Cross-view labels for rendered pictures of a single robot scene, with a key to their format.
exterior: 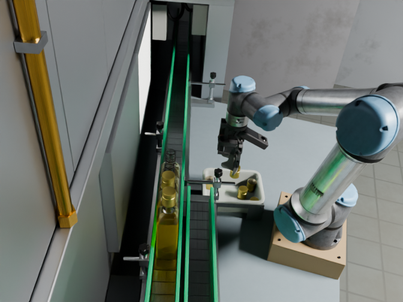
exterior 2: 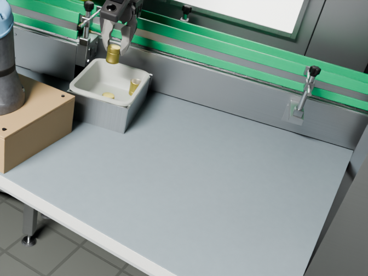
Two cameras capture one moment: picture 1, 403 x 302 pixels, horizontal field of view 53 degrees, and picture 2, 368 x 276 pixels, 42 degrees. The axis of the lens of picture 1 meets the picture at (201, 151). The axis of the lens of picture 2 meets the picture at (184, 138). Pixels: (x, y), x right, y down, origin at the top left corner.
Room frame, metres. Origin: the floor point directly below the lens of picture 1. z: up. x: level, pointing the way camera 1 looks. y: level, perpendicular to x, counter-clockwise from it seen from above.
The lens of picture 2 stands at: (1.48, -1.28, 1.47)
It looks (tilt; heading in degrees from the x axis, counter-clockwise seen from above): 32 degrees down; 98
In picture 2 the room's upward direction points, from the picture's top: 15 degrees clockwise
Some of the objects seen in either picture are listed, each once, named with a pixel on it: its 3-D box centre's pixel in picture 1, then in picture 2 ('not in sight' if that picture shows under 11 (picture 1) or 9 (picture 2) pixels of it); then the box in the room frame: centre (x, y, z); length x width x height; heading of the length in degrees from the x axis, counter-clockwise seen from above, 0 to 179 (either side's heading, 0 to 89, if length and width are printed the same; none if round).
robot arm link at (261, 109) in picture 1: (266, 111); not in sight; (1.01, -0.18, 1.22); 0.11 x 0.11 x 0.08; 37
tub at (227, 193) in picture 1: (231, 192); (109, 92); (1.09, -0.13, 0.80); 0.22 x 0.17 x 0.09; 94
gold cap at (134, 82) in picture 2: (209, 183); (135, 87); (1.13, -0.04, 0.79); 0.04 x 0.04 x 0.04
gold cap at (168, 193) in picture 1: (168, 196); not in sight; (0.70, 0.07, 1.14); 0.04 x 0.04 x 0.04
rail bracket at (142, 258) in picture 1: (136, 262); not in sight; (0.64, 0.14, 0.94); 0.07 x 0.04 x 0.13; 94
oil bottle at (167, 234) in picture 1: (167, 235); not in sight; (0.70, 0.07, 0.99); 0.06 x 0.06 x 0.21; 4
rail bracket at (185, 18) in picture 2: (154, 136); (184, 24); (1.19, 0.18, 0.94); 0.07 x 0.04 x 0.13; 94
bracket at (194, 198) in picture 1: (201, 204); (87, 50); (0.96, -0.02, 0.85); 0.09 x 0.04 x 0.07; 94
